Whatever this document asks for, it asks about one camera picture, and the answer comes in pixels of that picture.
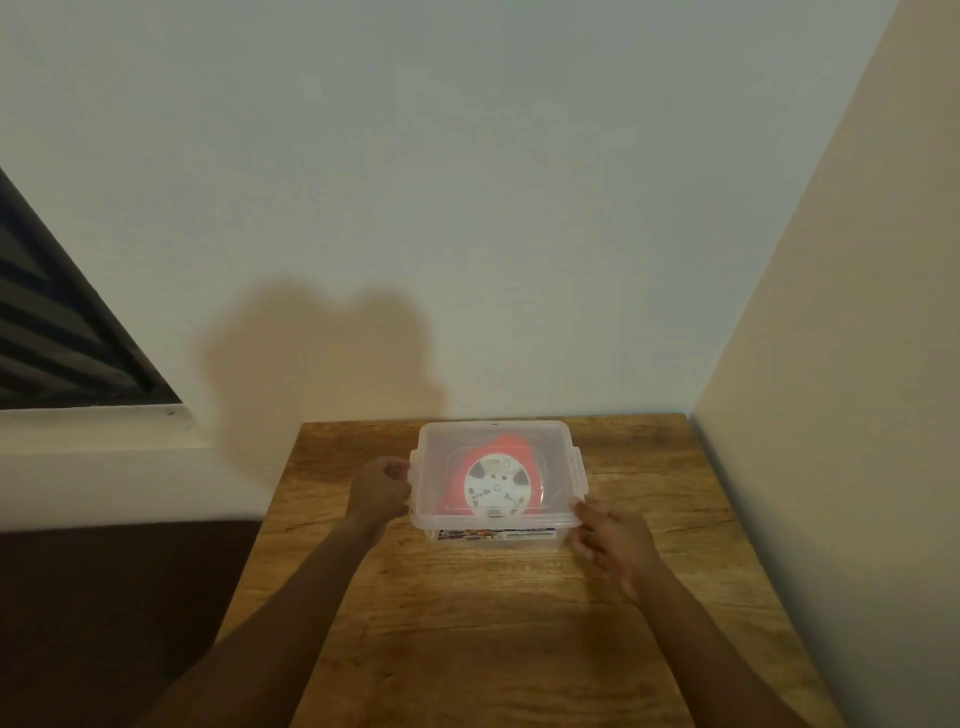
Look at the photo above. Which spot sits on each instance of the person's right hand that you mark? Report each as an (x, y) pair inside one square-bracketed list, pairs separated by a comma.
[(622, 541)]

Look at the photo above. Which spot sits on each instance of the person's left hand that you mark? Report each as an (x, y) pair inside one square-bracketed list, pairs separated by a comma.
[(371, 495)]

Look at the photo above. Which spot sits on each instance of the person's left fingers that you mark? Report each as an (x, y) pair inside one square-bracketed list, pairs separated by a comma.
[(396, 471)]

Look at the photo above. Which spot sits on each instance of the person's right thumb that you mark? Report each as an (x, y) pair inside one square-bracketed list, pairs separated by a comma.
[(587, 509)]

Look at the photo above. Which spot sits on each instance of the clear plastic container lid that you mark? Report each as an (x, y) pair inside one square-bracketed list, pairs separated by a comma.
[(495, 442)]

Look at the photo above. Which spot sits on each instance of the person's left forearm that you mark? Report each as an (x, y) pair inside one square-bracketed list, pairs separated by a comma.
[(277, 637)]

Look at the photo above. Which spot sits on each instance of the person's right forearm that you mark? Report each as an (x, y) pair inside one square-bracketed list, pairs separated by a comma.
[(712, 660)]

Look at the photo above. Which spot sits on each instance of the red object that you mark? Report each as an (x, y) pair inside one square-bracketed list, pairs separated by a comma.
[(461, 480)]

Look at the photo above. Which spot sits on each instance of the white round disc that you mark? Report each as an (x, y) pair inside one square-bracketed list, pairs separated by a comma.
[(499, 487)]

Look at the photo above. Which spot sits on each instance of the printed label sticker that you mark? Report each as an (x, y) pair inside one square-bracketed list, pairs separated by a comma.
[(496, 534)]

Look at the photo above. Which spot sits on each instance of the dark window with louvres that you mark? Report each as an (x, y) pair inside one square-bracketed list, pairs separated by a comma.
[(52, 330)]

